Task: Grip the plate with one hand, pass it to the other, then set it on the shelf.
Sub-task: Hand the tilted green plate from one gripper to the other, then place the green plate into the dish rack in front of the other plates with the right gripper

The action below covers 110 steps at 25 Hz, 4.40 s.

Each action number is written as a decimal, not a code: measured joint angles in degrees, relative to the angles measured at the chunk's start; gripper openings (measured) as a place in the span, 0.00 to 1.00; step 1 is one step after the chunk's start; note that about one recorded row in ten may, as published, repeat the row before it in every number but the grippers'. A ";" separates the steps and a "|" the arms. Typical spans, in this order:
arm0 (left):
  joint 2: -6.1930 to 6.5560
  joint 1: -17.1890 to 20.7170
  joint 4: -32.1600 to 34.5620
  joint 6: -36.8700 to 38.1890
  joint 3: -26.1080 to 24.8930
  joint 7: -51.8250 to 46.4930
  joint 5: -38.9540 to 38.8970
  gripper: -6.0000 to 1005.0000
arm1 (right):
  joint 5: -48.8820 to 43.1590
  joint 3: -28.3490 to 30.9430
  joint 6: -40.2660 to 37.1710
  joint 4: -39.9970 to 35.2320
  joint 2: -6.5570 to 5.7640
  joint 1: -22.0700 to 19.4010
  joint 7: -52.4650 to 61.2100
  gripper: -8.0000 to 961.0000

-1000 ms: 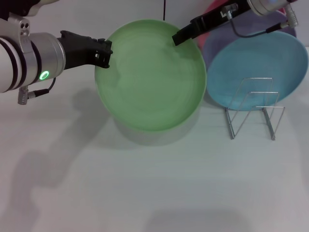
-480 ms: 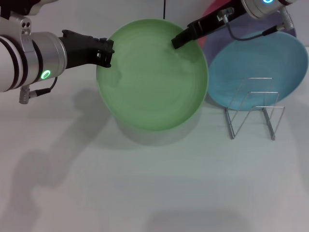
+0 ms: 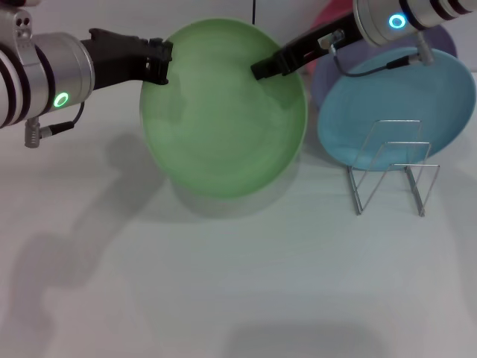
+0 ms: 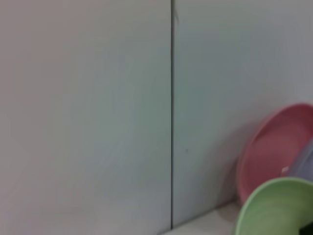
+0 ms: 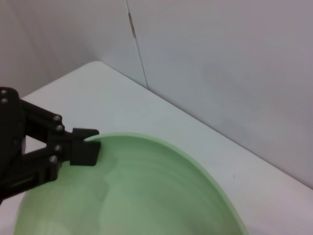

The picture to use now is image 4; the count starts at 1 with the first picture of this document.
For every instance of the green plate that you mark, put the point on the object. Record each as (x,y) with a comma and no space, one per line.
(271,208)

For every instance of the purple plate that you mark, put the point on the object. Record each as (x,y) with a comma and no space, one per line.
(304,164)

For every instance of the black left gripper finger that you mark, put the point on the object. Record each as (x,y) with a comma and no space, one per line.
(307,230)

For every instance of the pink red plate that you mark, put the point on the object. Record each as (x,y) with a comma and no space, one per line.
(274,147)

